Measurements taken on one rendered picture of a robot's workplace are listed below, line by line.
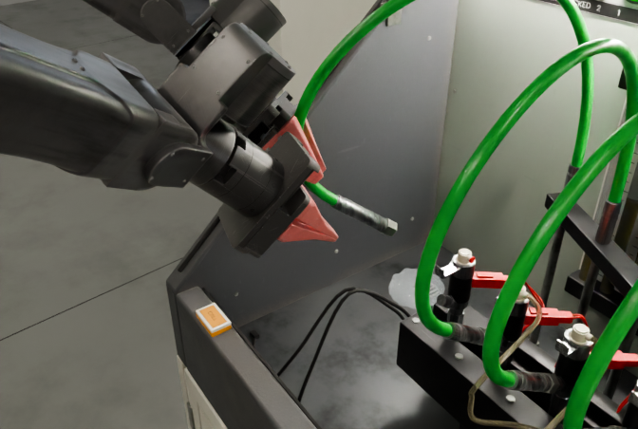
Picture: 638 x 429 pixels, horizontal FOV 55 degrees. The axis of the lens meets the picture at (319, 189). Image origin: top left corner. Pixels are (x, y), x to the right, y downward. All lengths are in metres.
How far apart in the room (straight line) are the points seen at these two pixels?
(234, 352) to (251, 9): 0.43
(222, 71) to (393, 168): 0.67
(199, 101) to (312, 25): 3.16
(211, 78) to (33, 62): 0.16
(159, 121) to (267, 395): 0.47
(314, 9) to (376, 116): 2.60
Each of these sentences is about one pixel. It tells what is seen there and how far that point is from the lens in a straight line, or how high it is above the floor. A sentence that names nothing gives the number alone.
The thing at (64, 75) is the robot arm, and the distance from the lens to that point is 0.34.
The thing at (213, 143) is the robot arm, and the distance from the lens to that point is 0.48.
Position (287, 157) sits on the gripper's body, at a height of 1.30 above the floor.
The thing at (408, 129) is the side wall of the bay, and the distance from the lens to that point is 1.07.
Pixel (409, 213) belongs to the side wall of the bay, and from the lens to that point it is 1.17.
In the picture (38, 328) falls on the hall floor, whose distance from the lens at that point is 2.46.
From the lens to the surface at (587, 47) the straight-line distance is 0.61.
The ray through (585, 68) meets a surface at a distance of 0.81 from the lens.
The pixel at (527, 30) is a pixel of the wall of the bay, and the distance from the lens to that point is 0.98.
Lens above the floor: 1.54
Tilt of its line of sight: 31 degrees down
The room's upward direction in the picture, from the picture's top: straight up
